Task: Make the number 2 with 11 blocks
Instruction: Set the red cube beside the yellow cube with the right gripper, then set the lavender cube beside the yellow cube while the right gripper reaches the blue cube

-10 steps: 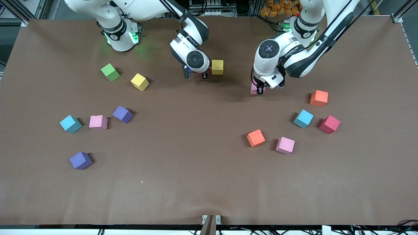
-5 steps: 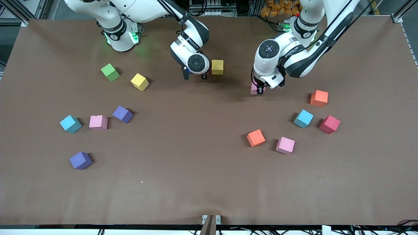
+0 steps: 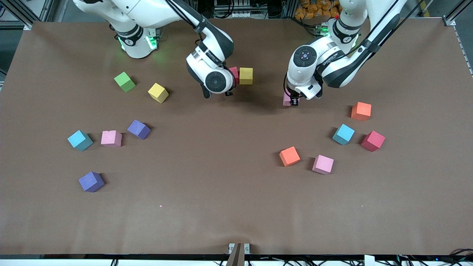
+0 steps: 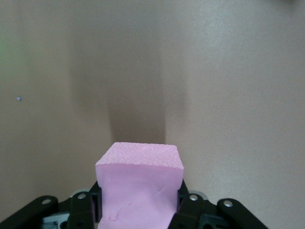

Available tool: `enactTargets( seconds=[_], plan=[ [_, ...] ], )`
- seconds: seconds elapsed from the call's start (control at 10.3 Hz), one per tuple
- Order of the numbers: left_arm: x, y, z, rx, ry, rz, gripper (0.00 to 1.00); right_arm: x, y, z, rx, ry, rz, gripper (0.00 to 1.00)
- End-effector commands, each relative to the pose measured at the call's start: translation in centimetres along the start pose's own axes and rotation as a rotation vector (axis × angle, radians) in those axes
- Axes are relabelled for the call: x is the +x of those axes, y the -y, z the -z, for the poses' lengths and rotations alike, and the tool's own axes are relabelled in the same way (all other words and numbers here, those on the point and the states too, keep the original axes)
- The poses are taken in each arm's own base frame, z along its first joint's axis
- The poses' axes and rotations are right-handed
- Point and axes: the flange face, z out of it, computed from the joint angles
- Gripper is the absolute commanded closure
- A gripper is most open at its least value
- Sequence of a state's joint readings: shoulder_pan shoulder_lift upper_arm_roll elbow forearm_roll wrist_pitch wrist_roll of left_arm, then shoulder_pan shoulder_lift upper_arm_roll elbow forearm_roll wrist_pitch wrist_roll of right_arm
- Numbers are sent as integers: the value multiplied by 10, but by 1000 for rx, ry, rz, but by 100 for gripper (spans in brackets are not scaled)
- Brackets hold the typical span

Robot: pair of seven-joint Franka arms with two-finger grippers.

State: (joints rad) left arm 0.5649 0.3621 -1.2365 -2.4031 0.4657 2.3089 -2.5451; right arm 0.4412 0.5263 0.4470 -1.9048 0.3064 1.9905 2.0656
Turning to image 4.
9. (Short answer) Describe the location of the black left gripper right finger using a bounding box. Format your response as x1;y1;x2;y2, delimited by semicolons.
166;180;273;229

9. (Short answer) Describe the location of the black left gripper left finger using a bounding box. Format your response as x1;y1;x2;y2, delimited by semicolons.
0;180;103;229

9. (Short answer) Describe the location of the brown paper table cover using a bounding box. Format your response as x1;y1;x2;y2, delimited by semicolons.
0;0;305;229

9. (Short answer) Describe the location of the pink foam cube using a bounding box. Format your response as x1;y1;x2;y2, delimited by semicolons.
95;142;186;229

